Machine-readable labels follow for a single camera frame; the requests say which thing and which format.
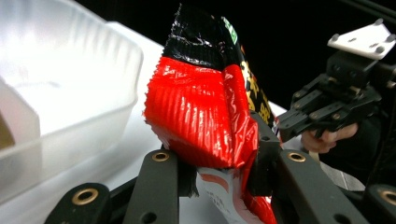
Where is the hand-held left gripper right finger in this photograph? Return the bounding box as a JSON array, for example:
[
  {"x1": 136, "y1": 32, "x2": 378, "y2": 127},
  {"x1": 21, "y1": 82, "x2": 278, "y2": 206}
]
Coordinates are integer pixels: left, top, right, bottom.
[{"x1": 247, "y1": 111, "x2": 371, "y2": 224}]

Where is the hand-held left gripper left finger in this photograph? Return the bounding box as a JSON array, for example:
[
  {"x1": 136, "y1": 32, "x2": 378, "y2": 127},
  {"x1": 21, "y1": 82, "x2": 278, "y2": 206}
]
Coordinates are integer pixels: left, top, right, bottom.
[{"x1": 121, "y1": 148, "x2": 200, "y2": 224}]

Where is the red and black food packet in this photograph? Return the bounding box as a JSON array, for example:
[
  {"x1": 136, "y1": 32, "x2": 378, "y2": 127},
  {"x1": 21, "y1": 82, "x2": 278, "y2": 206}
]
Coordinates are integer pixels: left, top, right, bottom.
[{"x1": 142, "y1": 3, "x2": 283, "y2": 224}]

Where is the translucent plastic container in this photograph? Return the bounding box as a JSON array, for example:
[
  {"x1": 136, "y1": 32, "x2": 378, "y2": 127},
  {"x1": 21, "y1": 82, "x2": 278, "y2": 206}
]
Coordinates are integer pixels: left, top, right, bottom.
[{"x1": 0, "y1": 0, "x2": 145, "y2": 204}]

